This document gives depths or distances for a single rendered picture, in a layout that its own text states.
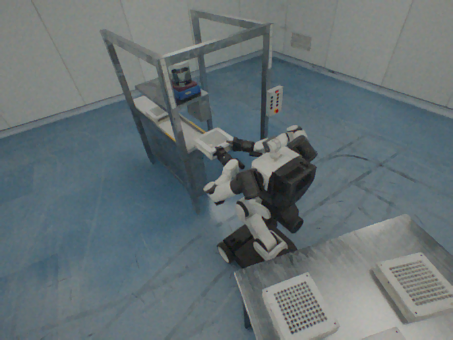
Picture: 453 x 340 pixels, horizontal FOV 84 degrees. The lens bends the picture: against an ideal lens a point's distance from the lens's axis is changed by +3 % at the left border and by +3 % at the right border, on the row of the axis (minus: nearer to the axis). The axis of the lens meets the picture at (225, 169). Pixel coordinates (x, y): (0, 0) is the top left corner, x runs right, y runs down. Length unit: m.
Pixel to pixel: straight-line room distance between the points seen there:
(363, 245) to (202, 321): 1.30
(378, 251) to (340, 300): 0.37
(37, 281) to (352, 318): 2.53
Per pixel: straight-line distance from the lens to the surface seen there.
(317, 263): 1.49
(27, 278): 3.05
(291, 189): 1.30
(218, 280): 2.31
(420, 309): 1.48
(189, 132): 2.43
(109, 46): 2.79
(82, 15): 5.06
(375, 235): 1.69
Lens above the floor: 2.11
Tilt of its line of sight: 42 degrees down
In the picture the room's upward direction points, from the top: 6 degrees counter-clockwise
